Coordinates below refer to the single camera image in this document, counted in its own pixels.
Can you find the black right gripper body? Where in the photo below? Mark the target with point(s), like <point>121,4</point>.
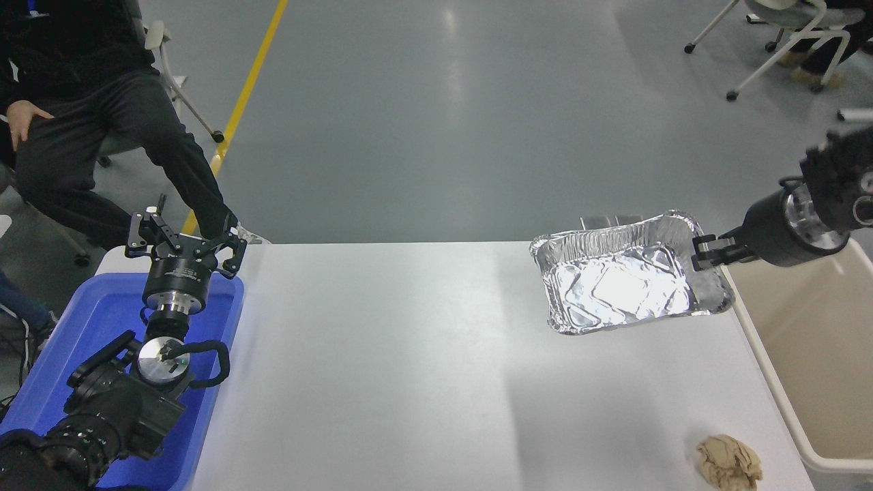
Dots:
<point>771,232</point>

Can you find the silver foil tray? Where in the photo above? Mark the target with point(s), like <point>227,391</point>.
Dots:
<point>614,286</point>

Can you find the blue plastic tray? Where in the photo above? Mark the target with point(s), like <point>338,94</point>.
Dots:
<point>95,314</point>

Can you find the crumpled tan paper ball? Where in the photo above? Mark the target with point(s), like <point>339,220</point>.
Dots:
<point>728,464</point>

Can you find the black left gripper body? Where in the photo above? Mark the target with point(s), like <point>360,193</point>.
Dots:
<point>179,276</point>

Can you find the metal floor plate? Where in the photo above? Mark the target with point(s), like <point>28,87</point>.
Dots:
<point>597,222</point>
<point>629,219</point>

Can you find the large pale bin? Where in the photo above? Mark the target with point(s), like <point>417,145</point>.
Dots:
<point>818,354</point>

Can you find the person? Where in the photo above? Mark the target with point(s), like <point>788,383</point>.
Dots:
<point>13,300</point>
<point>829,54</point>
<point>68,170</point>

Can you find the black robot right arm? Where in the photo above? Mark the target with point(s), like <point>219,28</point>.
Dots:
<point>842,177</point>

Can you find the person's right hand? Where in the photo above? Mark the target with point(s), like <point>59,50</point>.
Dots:
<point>24,117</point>

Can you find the white metal bar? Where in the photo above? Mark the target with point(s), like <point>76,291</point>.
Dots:
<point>856,116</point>

